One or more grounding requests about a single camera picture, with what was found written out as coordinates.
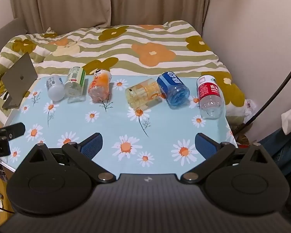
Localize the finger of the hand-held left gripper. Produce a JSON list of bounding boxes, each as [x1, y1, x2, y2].
[[3, 123, 26, 141]]

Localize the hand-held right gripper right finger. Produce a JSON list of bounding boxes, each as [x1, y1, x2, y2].
[[180, 133, 277, 184]]

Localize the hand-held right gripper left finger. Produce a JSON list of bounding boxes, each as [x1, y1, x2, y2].
[[21, 133, 117, 183]]

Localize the daisy print blue tablecloth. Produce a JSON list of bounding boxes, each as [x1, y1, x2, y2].
[[0, 74, 238, 174]]

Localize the grey laptop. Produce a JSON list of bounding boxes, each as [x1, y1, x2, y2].
[[1, 52, 38, 110]]

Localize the clear bottle red label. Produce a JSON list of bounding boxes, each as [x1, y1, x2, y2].
[[196, 75, 226, 120]]

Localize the frosted white plastic bottle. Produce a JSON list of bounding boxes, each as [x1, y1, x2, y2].
[[46, 76, 65, 102]]

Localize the white plastic bag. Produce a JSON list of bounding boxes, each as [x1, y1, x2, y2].
[[244, 99, 258, 123]]

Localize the clear bottle orange label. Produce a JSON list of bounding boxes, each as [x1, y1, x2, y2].
[[88, 69, 112, 103]]

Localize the clear bottle green label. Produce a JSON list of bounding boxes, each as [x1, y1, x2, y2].
[[64, 67, 87, 104]]

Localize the blue plastic bottle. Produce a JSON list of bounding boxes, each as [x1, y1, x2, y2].
[[156, 71, 191, 109]]

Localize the clear bottle yellow label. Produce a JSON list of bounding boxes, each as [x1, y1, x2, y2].
[[125, 78, 164, 110]]

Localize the blue denim cloth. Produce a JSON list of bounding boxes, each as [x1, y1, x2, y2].
[[257, 126, 291, 176]]

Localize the grey upholstered headboard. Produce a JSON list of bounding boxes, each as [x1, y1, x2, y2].
[[0, 17, 28, 65]]

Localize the striped flower print blanket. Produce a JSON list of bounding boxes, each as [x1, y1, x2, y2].
[[0, 21, 246, 124]]

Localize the beige curtain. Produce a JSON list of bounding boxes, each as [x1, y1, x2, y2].
[[8, 0, 210, 37]]

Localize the black cable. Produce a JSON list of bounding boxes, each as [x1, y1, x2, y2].
[[232, 56, 291, 137]]

